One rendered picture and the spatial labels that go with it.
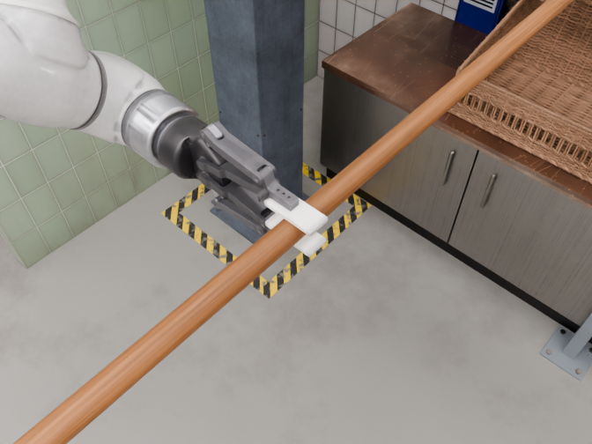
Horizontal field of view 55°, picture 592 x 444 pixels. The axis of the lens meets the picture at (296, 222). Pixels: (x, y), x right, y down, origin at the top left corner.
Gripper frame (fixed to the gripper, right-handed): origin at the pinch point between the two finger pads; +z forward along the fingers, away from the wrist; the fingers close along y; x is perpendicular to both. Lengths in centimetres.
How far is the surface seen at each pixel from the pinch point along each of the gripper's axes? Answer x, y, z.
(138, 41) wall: -59, 58, -124
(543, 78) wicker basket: -136, 61, -14
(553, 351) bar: -89, 118, 33
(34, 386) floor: 30, 120, -82
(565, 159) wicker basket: -101, 58, 8
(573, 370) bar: -87, 118, 41
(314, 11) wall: -150, 85, -122
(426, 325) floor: -70, 119, -3
